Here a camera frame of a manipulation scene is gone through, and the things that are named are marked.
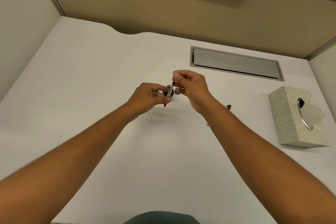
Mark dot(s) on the person's right hand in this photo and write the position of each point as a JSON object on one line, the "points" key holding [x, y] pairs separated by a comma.
{"points": [[195, 90]]}

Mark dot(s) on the person's left hand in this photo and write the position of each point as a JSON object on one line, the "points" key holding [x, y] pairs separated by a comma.
{"points": [[144, 99]]}

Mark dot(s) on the person's right thumb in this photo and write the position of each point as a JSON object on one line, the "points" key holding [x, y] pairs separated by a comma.
{"points": [[180, 91]]}

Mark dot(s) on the person's left thumb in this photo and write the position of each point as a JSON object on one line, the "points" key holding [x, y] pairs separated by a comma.
{"points": [[162, 100]]}

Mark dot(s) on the clear ballpoint pen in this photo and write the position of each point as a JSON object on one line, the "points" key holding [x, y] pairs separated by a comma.
{"points": [[170, 91]]}

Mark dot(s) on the person's left forearm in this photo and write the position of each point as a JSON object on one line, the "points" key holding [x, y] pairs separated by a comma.
{"points": [[65, 168]]}

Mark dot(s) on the person's right forearm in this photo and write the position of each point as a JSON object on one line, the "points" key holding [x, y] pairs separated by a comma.
{"points": [[257, 163]]}

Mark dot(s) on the small black round object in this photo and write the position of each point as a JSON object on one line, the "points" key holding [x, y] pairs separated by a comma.
{"points": [[166, 92]]}

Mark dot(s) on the dark pen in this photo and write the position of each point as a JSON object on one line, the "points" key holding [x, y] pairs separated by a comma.
{"points": [[229, 107]]}

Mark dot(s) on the patterned white tissue box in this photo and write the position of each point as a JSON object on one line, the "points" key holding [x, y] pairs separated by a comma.
{"points": [[286, 116]]}

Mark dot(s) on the green shirt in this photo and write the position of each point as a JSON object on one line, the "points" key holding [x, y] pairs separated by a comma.
{"points": [[162, 218]]}

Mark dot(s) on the white tissue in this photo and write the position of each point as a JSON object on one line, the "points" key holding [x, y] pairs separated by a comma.
{"points": [[312, 115]]}

